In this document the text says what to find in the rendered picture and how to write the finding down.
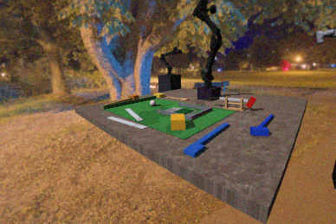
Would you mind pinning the green flat mat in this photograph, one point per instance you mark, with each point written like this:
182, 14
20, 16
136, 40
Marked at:
162, 122

